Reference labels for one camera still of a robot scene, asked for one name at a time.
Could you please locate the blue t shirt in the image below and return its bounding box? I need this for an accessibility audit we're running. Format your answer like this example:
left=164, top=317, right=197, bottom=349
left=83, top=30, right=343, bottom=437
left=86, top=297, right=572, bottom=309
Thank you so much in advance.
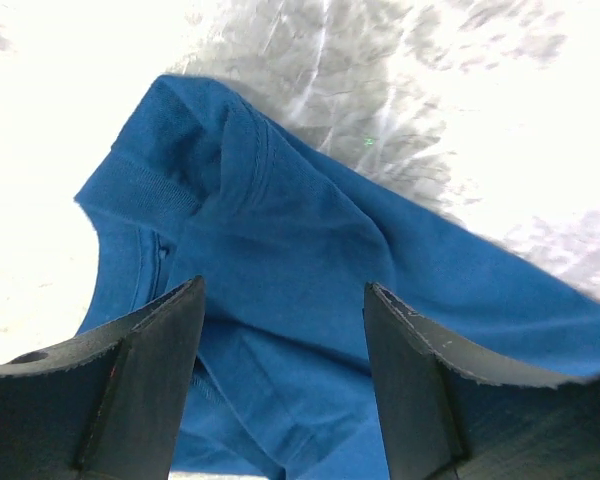
left=76, top=75, right=600, bottom=479

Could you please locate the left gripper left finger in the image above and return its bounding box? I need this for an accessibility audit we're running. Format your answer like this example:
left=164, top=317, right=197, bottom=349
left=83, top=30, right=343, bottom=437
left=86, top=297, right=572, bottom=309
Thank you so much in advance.
left=0, top=278, right=205, bottom=479

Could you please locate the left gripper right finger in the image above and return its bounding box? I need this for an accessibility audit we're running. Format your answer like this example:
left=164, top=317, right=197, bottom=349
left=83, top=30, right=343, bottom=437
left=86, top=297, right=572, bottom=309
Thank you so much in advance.
left=363, top=284, right=600, bottom=479

